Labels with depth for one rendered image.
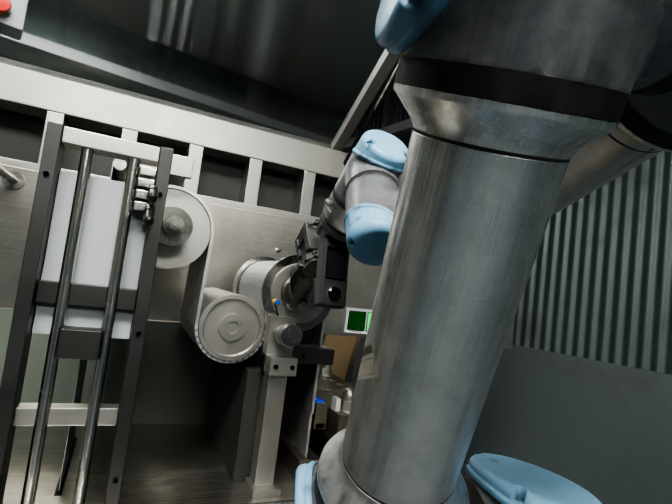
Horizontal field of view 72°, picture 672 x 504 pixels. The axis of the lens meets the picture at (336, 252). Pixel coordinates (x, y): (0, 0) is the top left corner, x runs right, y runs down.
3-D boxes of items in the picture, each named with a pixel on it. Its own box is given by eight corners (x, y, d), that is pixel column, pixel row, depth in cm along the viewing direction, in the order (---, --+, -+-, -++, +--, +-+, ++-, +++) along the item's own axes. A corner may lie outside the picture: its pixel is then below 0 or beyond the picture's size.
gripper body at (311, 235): (330, 249, 86) (358, 203, 78) (338, 286, 80) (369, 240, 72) (291, 243, 82) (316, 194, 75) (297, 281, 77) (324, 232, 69)
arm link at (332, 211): (382, 222, 69) (333, 212, 66) (368, 242, 72) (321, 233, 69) (371, 189, 74) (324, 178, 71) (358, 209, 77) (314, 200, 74)
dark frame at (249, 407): (232, 482, 82) (247, 370, 84) (204, 424, 113) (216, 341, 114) (272, 480, 85) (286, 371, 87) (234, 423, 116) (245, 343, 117)
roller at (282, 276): (267, 320, 85) (275, 259, 86) (237, 308, 109) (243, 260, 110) (324, 325, 90) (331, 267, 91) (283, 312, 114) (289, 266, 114)
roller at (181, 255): (119, 263, 77) (132, 180, 78) (120, 262, 99) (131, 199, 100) (204, 273, 82) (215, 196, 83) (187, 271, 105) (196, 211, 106)
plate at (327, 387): (335, 447, 87) (339, 414, 88) (274, 392, 124) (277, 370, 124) (406, 445, 94) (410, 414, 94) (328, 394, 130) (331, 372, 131)
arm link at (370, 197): (444, 233, 54) (432, 177, 61) (350, 219, 52) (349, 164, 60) (424, 277, 59) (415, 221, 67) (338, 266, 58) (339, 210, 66)
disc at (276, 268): (256, 328, 85) (267, 249, 86) (256, 328, 85) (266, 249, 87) (329, 334, 91) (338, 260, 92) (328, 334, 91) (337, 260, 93)
